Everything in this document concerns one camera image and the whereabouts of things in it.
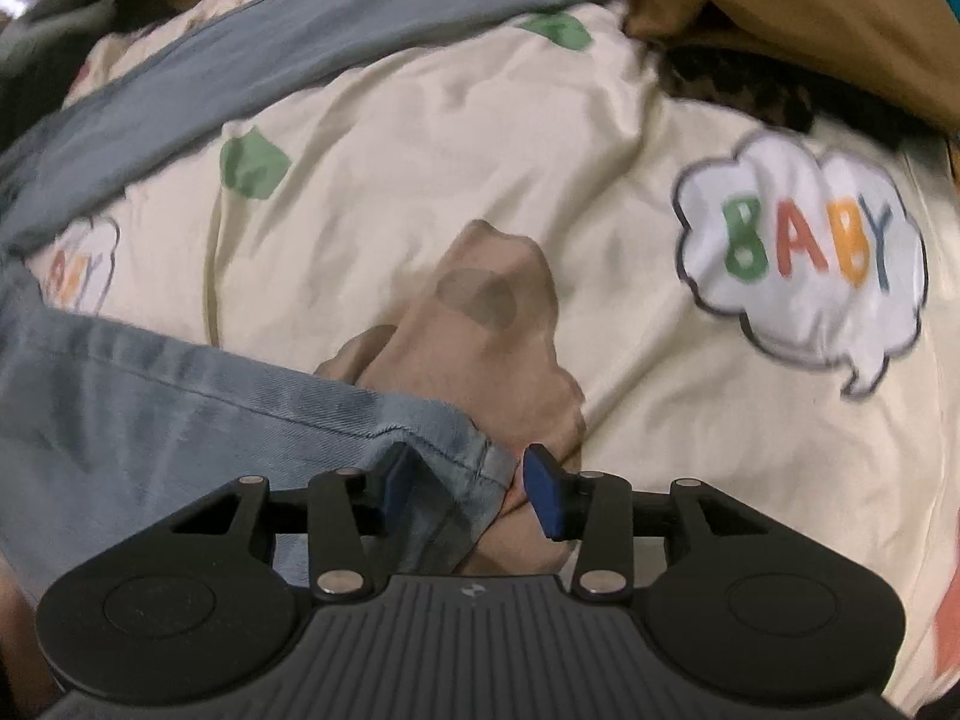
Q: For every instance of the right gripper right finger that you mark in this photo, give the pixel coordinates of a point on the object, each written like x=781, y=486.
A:
x=595, y=509

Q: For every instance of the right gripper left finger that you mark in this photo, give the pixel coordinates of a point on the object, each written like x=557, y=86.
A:
x=345, y=508

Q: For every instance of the light blue denim pants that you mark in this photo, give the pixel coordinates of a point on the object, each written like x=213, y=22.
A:
x=371, y=259

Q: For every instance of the cream bear print duvet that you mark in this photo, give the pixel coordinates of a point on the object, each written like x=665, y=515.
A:
x=776, y=314

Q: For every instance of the black garment under brown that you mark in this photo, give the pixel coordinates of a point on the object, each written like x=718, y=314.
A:
x=792, y=91

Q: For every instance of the dark grey blanket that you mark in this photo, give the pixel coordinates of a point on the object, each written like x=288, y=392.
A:
x=43, y=50

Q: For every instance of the brown folded garment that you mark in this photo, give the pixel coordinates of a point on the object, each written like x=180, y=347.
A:
x=902, y=51

